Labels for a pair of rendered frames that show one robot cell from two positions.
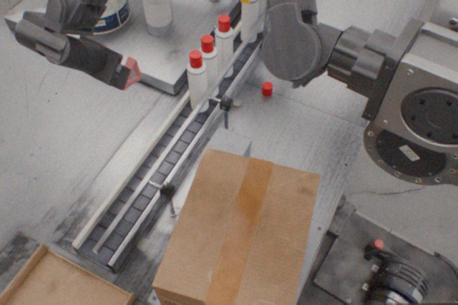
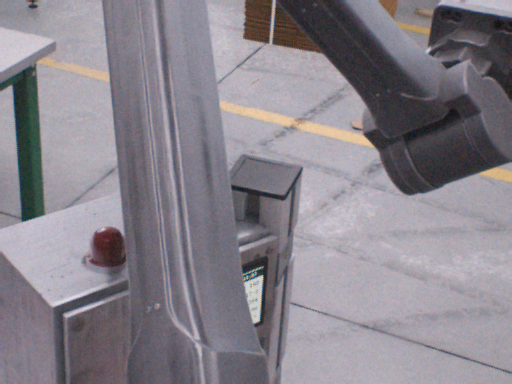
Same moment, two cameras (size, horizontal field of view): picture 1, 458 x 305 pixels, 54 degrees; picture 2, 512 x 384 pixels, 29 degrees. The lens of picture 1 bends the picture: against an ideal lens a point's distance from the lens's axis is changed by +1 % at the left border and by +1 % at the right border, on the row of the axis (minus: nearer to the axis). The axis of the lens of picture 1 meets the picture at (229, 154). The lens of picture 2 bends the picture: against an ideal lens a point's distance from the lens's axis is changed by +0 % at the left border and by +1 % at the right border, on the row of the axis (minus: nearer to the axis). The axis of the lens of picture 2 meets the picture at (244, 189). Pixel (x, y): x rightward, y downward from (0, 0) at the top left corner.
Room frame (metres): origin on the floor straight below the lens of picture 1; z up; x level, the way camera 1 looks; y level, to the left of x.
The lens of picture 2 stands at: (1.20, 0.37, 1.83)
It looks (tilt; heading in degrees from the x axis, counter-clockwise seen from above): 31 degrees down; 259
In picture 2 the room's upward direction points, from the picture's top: 4 degrees clockwise
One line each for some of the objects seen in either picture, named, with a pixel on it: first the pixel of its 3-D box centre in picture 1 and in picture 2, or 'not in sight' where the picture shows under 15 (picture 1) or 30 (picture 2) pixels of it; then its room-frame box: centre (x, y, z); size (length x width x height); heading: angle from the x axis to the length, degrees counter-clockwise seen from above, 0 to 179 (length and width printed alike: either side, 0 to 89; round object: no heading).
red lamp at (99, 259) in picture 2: not in sight; (107, 246); (1.19, -0.15, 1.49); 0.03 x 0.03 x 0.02
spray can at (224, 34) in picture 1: (224, 46); not in sight; (0.96, 0.01, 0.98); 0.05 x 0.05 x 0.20
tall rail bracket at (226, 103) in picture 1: (219, 111); not in sight; (0.78, 0.03, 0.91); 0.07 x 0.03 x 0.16; 63
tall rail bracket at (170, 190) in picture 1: (162, 196); not in sight; (0.52, 0.17, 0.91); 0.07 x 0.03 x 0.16; 63
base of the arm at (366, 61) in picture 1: (366, 61); not in sight; (0.43, -0.18, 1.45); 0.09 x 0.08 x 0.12; 147
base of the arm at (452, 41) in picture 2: not in sight; (462, 79); (0.84, -0.46, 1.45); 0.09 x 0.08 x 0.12; 147
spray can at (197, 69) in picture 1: (197, 81); not in sight; (0.83, 0.09, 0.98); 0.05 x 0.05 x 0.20
